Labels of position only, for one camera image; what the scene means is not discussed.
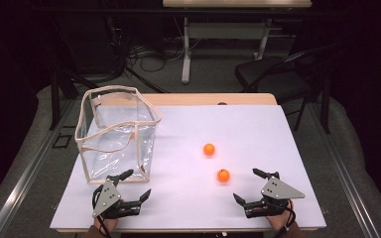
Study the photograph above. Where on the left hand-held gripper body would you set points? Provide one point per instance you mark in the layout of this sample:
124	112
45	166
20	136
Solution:
107	198

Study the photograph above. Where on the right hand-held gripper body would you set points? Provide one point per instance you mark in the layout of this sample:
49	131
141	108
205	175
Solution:
278	191

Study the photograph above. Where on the transparent bag with beige trim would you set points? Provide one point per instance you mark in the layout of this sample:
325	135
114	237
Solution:
119	147

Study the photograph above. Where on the orange ball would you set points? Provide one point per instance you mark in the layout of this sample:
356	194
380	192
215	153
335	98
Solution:
223	176
209	149

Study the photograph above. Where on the person's left hand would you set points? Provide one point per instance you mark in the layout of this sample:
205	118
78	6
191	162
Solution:
107	223

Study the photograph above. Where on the person's right hand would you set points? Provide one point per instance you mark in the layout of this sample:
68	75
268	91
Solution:
278	218

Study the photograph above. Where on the black folding chair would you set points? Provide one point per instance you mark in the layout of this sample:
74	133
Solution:
271	77

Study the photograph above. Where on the wooden table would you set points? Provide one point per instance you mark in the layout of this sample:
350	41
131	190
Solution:
195	99

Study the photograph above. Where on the white-legged desk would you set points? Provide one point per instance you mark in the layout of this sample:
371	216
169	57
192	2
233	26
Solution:
186	49

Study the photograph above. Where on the metal floor rail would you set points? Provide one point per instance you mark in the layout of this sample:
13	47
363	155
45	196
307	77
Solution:
344	168
23	185

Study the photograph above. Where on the black floor frame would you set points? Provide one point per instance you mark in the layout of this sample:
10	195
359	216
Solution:
54	141

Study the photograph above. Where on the black stand post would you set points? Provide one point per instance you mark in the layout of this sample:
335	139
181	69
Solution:
55	99

